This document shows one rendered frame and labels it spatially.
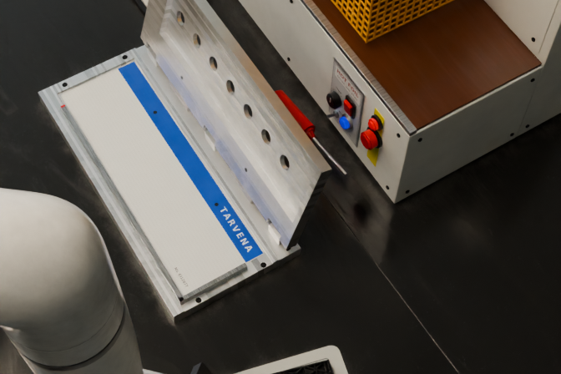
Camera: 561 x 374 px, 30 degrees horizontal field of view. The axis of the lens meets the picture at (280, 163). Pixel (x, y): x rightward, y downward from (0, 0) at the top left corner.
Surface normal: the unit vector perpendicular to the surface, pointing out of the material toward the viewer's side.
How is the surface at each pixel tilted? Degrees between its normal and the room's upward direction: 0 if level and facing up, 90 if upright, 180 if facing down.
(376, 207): 0
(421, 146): 90
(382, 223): 0
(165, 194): 0
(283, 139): 74
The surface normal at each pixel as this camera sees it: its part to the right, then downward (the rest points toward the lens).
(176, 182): 0.02, -0.52
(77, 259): 0.75, 0.05
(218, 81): -0.81, 0.27
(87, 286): 0.81, 0.37
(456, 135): 0.52, 0.73
